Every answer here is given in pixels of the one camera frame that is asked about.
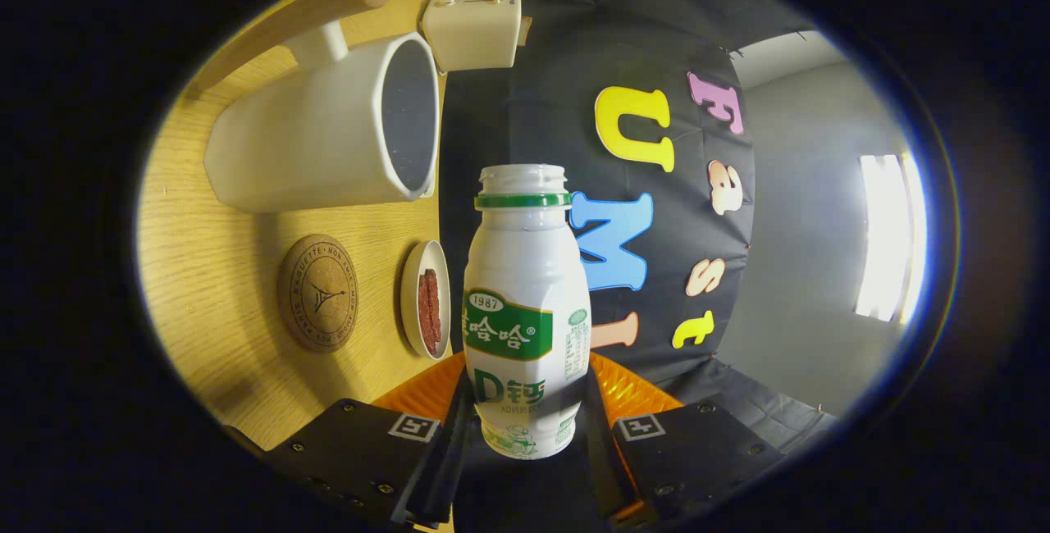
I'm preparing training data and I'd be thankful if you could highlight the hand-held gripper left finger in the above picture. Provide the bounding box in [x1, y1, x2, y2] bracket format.
[226, 351, 477, 530]

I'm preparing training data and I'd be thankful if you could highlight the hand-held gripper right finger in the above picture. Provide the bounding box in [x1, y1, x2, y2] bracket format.
[584, 353, 788, 530]

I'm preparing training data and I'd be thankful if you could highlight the round cork coaster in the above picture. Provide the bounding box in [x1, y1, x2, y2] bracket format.
[277, 235, 360, 353]

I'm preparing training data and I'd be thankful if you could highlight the white juice bottle green label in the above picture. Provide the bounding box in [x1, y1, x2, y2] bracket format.
[462, 164, 592, 461]

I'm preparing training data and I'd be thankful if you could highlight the white cup wooden handle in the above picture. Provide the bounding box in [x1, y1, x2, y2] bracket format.
[185, 0, 441, 214]

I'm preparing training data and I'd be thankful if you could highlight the round white plate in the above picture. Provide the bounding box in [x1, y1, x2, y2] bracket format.
[399, 239, 452, 362]

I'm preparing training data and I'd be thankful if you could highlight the wooden table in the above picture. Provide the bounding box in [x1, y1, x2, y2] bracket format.
[135, 0, 456, 452]

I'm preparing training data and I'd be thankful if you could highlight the ceiling light panel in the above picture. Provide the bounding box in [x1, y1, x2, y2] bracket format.
[853, 153, 928, 325]

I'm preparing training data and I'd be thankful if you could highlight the white toaster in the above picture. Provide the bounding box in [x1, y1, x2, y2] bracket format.
[421, 0, 523, 75]

